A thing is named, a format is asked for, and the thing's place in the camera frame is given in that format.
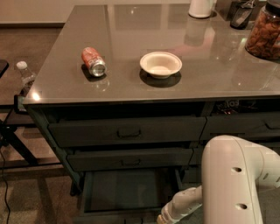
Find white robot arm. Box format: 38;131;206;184
157;136;280;224

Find white bowl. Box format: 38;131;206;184
139;52;182;79

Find orange soda can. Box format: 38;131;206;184
81;47;107;77

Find clear plastic water bottle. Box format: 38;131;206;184
17;61;37;88

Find black side table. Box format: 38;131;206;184
0;59;60;168

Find snack jar with black lid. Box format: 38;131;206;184
245;0;280;60

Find white cylindrical container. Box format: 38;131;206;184
188;0;214;18

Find black object on counter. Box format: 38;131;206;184
230;0;255;30

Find dark cabinet frame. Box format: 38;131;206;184
28;99;280;189

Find black cable on floor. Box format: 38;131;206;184
0;145;12;224

